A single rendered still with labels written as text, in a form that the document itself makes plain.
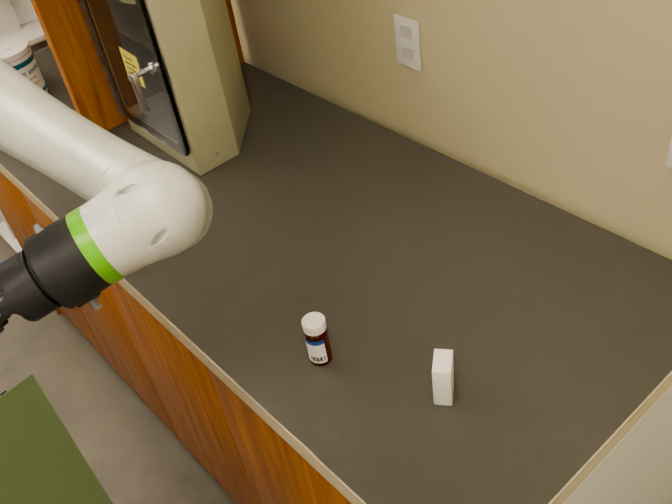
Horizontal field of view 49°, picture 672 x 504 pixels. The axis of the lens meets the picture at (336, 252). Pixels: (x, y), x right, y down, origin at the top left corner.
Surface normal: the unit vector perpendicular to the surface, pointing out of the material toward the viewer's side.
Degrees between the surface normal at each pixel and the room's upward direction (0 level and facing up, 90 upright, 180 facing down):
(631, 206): 90
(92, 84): 90
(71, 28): 90
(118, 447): 0
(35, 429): 90
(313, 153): 0
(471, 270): 0
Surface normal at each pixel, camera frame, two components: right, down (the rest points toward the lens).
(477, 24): -0.74, 0.51
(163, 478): -0.13, -0.74
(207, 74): 0.66, 0.43
